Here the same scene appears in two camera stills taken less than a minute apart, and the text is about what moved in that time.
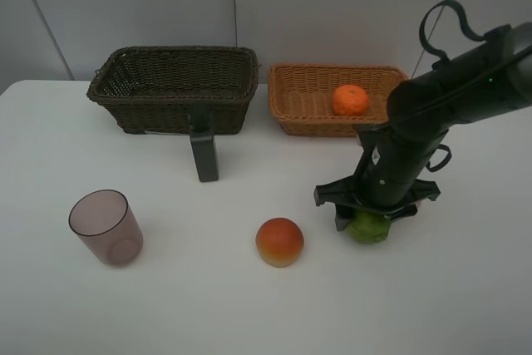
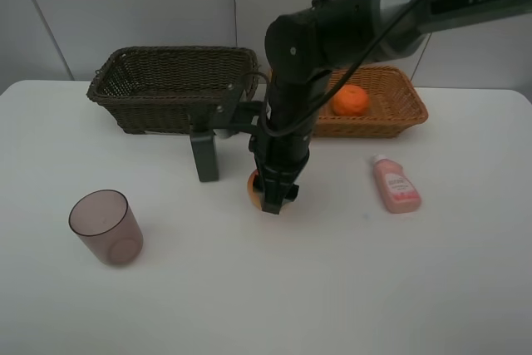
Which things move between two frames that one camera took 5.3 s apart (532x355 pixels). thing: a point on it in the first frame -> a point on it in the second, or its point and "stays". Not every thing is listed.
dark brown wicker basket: [150, 88] stays
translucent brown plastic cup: [107, 227] stays
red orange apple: [279, 242] -> [253, 195]
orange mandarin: [350, 101] stays
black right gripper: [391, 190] -> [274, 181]
